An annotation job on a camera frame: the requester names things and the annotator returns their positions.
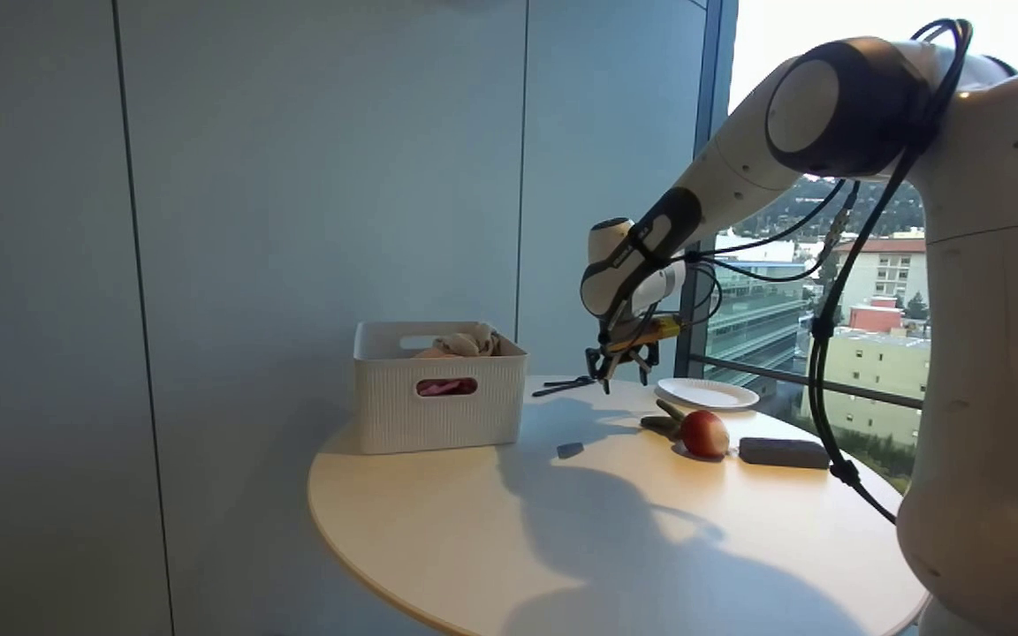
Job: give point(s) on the black rectangular block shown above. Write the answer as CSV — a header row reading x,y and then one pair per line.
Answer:
x,y
782,450

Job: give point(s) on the beige towel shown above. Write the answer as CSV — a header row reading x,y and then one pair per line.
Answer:
x,y
461,344

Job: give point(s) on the white paper plate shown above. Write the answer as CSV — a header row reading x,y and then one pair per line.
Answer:
x,y
708,392

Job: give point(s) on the small grey square tile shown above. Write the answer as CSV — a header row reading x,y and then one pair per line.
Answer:
x,y
571,450

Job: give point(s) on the red apple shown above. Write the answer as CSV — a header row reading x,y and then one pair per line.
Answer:
x,y
704,432

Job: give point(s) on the pink shirt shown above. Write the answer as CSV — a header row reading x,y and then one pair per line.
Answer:
x,y
448,385

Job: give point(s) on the blue window frame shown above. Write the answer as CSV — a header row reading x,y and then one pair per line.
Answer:
x,y
708,119

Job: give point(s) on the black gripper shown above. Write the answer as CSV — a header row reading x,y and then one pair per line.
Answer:
x,y
626,335

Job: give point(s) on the dark window railing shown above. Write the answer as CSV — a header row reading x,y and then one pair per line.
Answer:
x,y
769,372

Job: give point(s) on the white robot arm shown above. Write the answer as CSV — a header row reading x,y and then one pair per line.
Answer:
x,y
1007,356

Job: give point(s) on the white plastic bin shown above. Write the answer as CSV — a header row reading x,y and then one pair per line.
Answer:
x,y
440,418

